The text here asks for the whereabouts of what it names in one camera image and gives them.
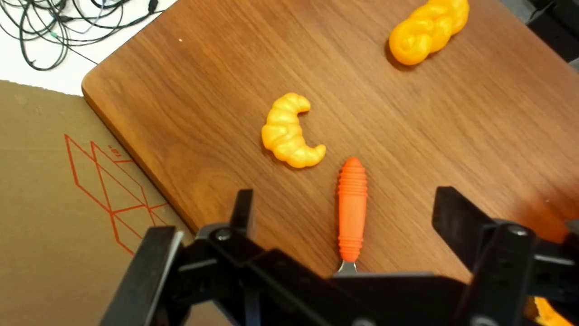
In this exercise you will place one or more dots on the yellow plastic croissant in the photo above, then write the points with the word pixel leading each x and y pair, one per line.
pixel 290 133

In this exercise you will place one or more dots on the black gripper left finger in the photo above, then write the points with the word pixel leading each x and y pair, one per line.
pixel 156 283

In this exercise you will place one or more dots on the large brown cardboard sheet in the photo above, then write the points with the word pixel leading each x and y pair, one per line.
pixel 47 211

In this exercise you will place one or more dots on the black breadboard platform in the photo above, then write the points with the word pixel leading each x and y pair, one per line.
pixel 554 24

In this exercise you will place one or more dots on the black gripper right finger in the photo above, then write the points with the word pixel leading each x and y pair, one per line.
pixel 500 265

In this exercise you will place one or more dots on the braided yellow plastic bread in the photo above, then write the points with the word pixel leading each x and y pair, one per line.
pixel 427 29

